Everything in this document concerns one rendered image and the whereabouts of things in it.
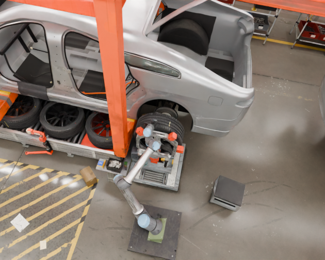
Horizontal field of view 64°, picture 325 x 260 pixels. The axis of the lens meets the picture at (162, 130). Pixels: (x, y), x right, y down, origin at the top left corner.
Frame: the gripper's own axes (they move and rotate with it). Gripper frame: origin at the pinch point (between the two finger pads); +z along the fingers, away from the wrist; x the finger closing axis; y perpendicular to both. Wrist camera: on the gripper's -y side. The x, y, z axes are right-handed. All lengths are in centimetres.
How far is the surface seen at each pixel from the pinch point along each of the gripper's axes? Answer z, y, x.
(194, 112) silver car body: 29, 47, 2
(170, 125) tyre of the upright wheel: 4.0, 20.4, -7.5
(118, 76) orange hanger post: -68, -10, 72
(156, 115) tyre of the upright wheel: 10.2, 0.5, 2.9
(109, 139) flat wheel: 24, -77, -45
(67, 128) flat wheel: 20, -140, -29
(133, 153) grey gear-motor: 26, -43, -67
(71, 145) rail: 8, -132, -51
